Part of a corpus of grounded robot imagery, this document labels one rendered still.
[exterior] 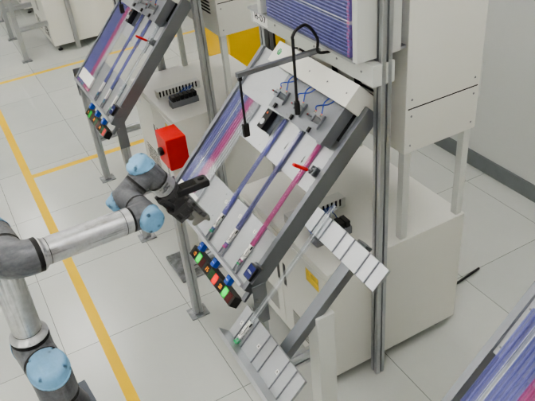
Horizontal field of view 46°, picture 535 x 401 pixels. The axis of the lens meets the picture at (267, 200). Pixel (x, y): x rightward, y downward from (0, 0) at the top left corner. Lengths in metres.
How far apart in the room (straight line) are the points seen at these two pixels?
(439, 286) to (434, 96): 0.91
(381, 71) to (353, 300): 0.92
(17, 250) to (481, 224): 2.52
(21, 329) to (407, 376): 1.55
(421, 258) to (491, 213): 1.17
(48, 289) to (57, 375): 1.57
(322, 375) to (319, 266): 0.46
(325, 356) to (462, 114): 0.97
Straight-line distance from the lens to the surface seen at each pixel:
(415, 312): 2.75
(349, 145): 2.03
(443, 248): 2.62
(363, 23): 1.87
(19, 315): 1.98
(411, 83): 2.09
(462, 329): 2.99
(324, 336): 1.90
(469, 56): 2.23
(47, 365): 1.98
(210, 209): 2.38
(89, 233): 1.77
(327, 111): 2.05
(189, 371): 2.86
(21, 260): 1.73
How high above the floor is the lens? 2.14
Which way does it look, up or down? 35 degrees down
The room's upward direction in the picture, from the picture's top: 6 degrees counter-clockwise
